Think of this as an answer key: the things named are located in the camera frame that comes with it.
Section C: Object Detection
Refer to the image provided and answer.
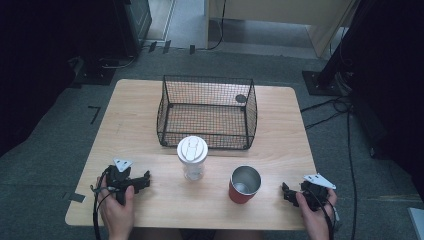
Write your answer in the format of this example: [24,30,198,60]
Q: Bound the person's right hand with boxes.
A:
[295,188,338,240]

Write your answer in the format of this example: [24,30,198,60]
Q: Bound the clear bottle with white lid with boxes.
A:
[176,135,209,182]

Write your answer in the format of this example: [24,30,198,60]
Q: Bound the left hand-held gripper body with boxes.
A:
[105,157,138,206]

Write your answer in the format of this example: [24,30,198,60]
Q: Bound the light wooden furniture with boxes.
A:
[204,0,363,59]

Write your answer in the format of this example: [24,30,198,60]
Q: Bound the person's right leg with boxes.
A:
[213,229,268,240]

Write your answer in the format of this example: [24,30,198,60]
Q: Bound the person's left leg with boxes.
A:
[128,227,183,240]

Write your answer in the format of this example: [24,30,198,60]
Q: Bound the black stand base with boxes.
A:
[68,55,117,90]

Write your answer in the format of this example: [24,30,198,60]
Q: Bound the left hand-held gripper cable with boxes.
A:
[90,166,113,240]

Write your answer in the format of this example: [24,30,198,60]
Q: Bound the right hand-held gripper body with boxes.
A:
[298,173,337,212]

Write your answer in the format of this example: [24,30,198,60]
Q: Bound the white flat object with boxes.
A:
[407,207,424,240]

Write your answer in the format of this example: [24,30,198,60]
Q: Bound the black wire mesh basket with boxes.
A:
[156,74,258,151]

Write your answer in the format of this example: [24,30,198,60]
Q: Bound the black stand base plate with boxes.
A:
[301,69,353,98]

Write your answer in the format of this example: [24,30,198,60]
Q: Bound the right hand-held gripper cable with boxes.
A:
[318,198,342,240]

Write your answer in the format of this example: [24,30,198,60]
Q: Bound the hand-held gripper cable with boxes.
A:
[318,198,342,240]
[90,166,113,240]

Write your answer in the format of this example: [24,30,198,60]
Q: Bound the black cabinet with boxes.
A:
[113,0,153,58]

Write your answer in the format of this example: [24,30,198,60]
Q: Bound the red cup with steel inside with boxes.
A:
[228,165,263,205]

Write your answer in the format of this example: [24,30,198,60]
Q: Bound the person's leg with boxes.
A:
[128,227,183,240]
[213,229,268,240]

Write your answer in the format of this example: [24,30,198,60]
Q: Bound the black floor cable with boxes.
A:
[99,53,138,70]

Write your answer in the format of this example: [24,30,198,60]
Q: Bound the black hanging cable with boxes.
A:
[196,0,228,52]

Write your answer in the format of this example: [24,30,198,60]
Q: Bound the black looped floor cables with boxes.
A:
[299,95,353,131]

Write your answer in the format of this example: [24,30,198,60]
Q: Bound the dark curtain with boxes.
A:
[0,0,129,158]
[328,0,424,201]

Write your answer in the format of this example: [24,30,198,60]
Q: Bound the person's left hand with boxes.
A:
[96,176,136,240]

